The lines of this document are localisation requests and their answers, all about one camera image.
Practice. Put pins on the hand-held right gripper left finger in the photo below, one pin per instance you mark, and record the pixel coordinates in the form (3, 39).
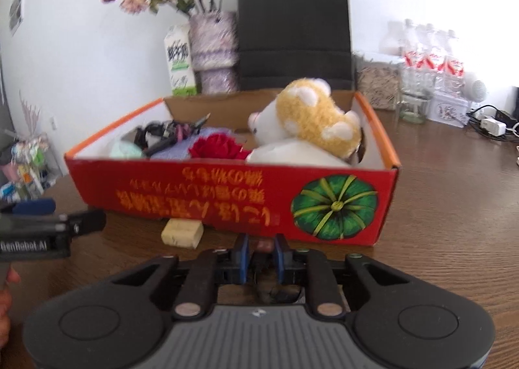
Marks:
(242, 257)

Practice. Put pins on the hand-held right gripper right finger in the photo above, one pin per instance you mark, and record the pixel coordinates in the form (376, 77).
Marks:
(280, 258)

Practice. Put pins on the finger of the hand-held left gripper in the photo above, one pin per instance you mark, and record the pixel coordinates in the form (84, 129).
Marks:
(34, 207)
(85, 222)

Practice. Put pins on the red cardboard box pumpkin print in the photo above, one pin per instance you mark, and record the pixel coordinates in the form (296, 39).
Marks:
(243, 198)

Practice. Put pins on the white plastic case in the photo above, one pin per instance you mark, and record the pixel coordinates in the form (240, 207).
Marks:
(300, 152)

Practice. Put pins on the purple knitted pouch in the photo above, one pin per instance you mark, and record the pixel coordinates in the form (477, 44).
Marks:
(174, 150)

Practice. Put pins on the yellow white plush toy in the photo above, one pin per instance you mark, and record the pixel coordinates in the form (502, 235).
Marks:
(308, 113)

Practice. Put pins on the clear container of seeds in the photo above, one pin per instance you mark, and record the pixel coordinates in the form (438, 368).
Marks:
(377, 81)

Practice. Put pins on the person's left hand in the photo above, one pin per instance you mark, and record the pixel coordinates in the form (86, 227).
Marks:
(4, 312)

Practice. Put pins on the beige rectangular block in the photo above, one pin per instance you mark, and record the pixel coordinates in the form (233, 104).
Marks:
(182, 233)

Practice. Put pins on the mint green round item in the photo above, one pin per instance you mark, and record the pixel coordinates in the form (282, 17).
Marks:
(125, 150)

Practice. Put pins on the dried purple grass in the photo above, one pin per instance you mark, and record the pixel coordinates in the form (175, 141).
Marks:
(30, 117)

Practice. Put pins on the red fabric flower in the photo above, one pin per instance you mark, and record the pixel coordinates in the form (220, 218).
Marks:
(215, 148)

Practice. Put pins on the white green milk carton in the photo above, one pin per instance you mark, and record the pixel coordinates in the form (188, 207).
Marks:
(178, 61)

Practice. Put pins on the clear glass cup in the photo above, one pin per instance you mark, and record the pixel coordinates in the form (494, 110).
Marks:
(413, 109)

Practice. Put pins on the purple textured vase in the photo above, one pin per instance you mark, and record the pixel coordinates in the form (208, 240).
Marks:
(213, 48)

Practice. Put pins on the white printed tin box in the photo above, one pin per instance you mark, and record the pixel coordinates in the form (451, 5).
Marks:
(446, 109)

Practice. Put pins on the black paper bag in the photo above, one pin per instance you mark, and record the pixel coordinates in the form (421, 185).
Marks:
(292, 20)

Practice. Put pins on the white charger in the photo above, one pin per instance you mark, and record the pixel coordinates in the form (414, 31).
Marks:
(492, 126)

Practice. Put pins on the white round speaker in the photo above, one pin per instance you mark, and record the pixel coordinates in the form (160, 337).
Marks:
(474, 89)

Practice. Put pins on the black charger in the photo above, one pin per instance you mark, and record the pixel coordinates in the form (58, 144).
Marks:
(502, 114)

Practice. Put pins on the black upright device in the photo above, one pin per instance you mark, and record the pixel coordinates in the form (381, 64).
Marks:
(515, 101)

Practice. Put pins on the white wall outlet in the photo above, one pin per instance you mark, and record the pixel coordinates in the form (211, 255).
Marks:
(53, 122)

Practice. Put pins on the wall poster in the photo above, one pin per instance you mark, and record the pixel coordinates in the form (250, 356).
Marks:
(16, 12)

